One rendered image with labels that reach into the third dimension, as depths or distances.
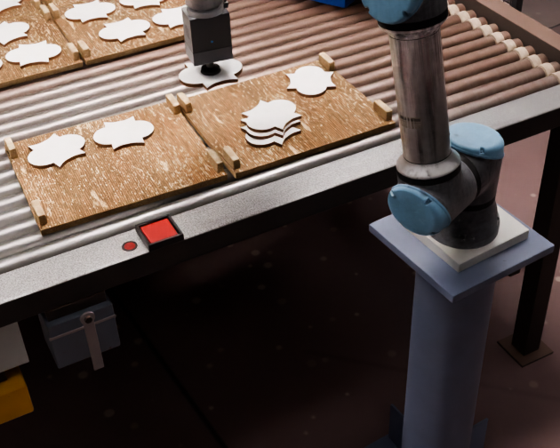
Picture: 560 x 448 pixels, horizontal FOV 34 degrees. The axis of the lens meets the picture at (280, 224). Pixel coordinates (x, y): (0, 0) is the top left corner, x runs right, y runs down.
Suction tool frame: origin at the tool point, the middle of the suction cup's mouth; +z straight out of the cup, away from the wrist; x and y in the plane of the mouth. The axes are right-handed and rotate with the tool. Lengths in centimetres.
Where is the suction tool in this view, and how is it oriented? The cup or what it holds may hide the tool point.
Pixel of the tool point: (211, 76)
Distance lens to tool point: 195.6
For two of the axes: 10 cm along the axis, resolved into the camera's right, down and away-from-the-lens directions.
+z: 0.3, 7.8, 6.3
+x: 3.5, 5.8, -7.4
